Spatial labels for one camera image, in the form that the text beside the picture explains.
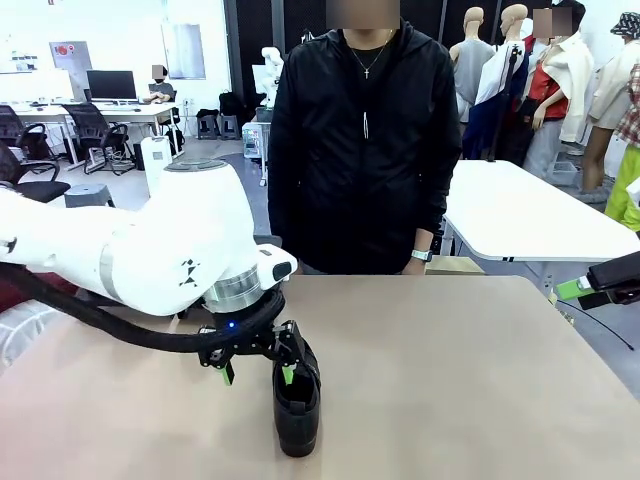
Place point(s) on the white equipment cart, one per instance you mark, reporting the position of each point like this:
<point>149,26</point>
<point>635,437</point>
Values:
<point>256,145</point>

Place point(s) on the person right forearm black sleeve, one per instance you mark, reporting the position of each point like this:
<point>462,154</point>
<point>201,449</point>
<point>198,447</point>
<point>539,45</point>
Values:
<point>282,210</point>

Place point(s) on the dark red cloth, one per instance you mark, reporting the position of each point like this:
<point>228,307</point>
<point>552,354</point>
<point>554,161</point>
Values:
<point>12,300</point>

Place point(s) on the white work table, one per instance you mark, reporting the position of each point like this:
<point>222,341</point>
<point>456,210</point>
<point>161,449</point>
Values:
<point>525,210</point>

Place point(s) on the neon yellow garment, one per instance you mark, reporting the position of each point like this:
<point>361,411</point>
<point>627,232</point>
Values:
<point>622,200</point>

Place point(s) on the black bag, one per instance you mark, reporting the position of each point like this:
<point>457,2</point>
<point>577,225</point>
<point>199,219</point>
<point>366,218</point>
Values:
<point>207,113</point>

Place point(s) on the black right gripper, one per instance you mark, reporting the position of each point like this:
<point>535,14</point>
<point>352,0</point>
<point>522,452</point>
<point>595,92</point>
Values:
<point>620,280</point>

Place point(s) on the mannequin in cream jacket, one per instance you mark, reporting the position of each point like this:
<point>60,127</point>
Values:
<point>570,65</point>

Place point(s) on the white air purifier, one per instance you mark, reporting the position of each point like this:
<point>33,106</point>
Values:
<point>152,155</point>

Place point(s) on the person left hand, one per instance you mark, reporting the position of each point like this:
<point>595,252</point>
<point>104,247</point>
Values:
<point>414,267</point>

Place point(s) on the mannequin in white navy jacket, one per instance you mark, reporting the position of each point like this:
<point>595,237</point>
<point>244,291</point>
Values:
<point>492,85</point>

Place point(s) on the grey wall poster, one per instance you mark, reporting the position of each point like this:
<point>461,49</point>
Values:
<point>70,55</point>

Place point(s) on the grey storage basket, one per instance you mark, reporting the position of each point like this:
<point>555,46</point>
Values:
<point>564,172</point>

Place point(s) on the white wrist watch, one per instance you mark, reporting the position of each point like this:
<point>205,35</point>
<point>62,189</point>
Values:
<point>422,255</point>

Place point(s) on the black computer tower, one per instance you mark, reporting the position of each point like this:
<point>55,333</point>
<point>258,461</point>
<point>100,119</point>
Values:
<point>138,157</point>

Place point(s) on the person in black jacket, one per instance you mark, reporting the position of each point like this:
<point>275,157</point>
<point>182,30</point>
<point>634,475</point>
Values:
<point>360,150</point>

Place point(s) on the seated person in dark shirt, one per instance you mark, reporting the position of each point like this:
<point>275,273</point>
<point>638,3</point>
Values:
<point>162,90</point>

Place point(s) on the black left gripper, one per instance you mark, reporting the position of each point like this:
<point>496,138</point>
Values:
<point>245,340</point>

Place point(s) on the white quilted cloth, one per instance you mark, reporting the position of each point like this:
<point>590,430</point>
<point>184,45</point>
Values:
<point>20,340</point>

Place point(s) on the white wall paper sheet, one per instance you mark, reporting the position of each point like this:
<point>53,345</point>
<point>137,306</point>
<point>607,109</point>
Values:
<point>24,61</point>

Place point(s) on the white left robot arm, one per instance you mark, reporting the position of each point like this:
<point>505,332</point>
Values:
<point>150,240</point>

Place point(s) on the frosted wall panel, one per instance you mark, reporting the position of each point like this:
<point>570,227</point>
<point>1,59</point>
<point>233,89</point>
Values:
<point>183,50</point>

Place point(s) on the black leather ankle shoe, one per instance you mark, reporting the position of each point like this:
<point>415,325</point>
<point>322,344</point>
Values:
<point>297,425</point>

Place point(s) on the black tripod pole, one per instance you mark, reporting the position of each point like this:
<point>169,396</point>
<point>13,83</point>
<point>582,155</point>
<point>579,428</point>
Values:
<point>513,65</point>

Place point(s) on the mannequin in grey tank top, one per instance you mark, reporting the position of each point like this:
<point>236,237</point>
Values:
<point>470,60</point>

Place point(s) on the white office desk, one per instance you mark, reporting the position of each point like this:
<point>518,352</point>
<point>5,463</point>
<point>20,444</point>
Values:
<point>130,109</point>

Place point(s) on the small dark stool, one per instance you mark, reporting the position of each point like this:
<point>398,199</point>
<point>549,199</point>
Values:
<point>227,127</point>
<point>208,127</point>

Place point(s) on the grey plastic stool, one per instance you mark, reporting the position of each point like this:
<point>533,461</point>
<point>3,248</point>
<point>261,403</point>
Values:
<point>87,192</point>

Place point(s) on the black backpack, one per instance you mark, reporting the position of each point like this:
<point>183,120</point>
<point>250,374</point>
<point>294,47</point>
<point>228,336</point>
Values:
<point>229,104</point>

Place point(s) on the black computer monitor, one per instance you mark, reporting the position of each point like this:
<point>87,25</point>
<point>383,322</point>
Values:
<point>111,84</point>

